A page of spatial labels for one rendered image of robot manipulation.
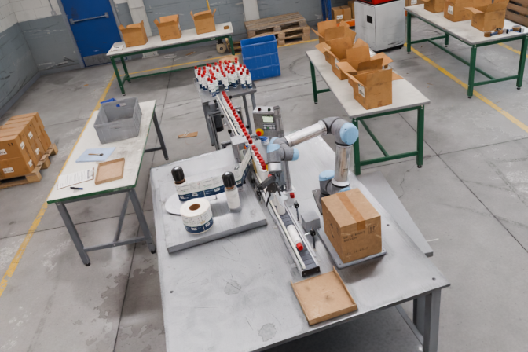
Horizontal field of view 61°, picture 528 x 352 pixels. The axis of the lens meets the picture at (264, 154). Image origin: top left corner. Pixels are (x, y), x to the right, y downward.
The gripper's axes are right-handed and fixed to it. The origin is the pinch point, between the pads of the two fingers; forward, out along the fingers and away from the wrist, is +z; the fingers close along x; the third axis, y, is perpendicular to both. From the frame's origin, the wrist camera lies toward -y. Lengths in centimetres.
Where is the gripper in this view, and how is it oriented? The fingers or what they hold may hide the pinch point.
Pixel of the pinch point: (273, 207)
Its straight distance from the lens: 253.4
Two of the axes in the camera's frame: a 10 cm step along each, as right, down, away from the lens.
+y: 8.1, 0.2, 5.9
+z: 0.5, 9.9, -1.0
